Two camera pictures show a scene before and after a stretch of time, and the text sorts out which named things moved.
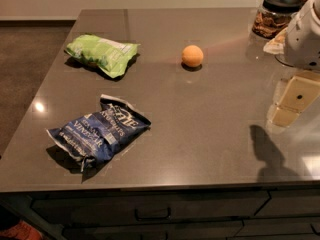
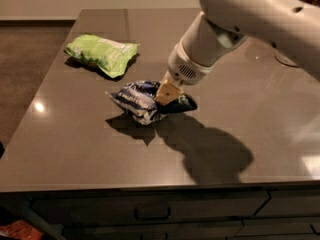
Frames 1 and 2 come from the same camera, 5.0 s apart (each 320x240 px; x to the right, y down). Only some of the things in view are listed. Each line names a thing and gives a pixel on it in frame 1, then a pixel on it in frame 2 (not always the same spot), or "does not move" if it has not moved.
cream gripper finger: (301, 92) → (184, 71)
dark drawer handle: (153, 218) does not move
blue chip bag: (95, 135) → (139, 99)
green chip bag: (111, 56) does not move
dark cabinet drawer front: (150, 205) does not move
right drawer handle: (315, 232) does not move
